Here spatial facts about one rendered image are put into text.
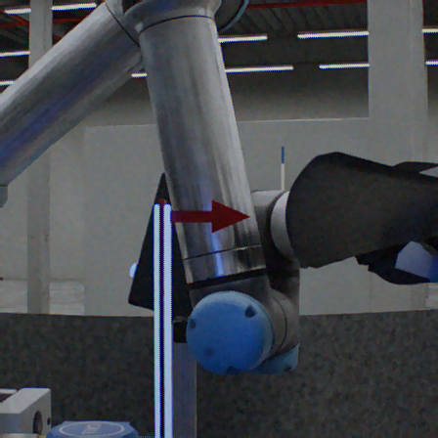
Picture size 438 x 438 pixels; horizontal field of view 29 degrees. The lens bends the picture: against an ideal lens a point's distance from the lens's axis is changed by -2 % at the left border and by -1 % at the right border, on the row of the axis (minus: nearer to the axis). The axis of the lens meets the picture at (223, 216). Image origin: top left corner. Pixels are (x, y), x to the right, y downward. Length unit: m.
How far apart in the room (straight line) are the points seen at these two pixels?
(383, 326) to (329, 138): 4.26
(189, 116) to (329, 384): 1.72
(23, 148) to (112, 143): 6.09
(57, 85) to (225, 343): 0.38
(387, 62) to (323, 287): 2.27
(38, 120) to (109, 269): 6.10
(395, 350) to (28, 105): 1.73
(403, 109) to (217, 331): 4.20
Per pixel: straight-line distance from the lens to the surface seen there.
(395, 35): 5.00
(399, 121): 4.92
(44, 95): 1.00
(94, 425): 0.39
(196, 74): 0.81
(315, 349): 2.42
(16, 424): 0.88
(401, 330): 2.54
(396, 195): 0.60
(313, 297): 6.67
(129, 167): 7.03
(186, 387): 1.16
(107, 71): 0.99
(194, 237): 0.79
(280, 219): 0.86
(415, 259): 0.75
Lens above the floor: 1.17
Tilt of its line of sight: 1 degrees up
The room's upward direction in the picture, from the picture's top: straight up
